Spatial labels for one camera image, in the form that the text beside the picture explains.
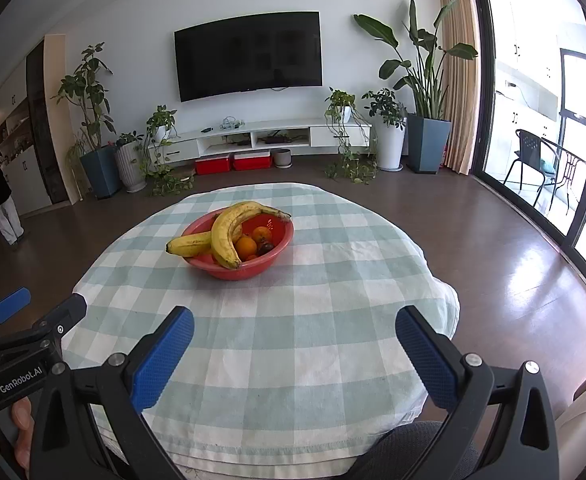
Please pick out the small grey pot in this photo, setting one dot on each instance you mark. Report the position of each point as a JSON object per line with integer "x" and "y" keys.
{"x": 282, "y": 158}

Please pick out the dark plum with stem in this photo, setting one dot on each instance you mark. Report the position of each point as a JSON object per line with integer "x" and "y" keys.
{"x": 266, "y": 247}

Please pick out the beige curtain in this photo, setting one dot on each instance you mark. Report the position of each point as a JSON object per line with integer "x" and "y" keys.
{"x": 458, "y": 70}

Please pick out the bushy schefflera plant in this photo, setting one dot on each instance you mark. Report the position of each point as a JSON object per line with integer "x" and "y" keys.
{"x": 385, "y": 105}

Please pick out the dark tall cabinet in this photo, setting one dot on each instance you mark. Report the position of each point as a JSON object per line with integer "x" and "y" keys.
{"x": 43, "y": 125}

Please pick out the wall television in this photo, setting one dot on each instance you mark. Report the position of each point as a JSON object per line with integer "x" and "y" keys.
{"x": 248, "y": 55}

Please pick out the grey-blue tapered planter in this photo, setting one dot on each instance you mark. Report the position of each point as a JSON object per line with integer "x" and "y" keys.
{"x": 427, "y": 142}

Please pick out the red storage box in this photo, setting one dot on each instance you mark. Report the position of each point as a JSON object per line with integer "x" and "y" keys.
{"x": 252, "y": 161}
{"x": 213, "y": 164}

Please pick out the green checked tablecloth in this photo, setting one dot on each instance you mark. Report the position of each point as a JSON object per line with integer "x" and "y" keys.
{"x": 283, "y": 330}

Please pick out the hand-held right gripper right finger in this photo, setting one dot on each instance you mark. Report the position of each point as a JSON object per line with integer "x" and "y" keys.
{"x": 425, "y": 360}

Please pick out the curved banana with long stem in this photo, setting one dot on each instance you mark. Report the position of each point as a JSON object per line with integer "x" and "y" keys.
{"x": 223, "y": 230}

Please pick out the large bird of paradise plant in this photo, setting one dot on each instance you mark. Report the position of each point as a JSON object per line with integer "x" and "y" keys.
{"x": 418, "y": 75}

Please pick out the white ribbed planter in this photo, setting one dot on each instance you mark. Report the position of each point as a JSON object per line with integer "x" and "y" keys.
{"x": 130, "y": 167}

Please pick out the red plastic colander bowl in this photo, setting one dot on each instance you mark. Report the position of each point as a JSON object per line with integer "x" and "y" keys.
{"x": 273, "y": 252}

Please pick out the black balcony chair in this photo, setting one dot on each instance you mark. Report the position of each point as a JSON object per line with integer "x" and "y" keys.
{"x": 533, "y": 157}

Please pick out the small plant in ribbed planter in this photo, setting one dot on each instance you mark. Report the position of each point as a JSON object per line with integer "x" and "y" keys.
{"x": 128, "y": 139}

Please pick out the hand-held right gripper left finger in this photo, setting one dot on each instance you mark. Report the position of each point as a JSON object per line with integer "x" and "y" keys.
{"x": 165, "y": 360}

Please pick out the tall leafy tree plant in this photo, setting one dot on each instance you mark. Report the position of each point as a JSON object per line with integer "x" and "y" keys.
{"x": 90, "y": 95}

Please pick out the white television cabinet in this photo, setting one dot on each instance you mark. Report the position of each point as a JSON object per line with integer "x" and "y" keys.
{"x": 253, "y": 137}

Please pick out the tall white round planter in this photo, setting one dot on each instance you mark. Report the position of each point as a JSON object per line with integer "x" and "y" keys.
{"x": 389, "y": 145}

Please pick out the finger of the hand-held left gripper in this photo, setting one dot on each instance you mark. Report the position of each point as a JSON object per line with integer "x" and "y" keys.
{"x": 10, "y": 305}
{"x": 68, "y": 312}

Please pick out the sliding glass door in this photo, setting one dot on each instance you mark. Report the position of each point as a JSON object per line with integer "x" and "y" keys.
{"x": 548, "y": 85}

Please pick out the person's left hand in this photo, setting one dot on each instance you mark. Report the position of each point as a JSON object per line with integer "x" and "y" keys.
{"x": 23, "y": 422}

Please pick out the trailing pothos plant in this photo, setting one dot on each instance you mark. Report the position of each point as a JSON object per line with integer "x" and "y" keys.
{"x": 162, "y": 120}
{"x": 340, "y": 102}

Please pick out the yellow spotted banana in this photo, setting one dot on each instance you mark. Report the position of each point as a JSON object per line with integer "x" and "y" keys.
{"x": 188, "y": 245}

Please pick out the blue square planter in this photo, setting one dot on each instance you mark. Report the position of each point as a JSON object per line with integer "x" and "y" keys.
{"x": 100, "y": 172}

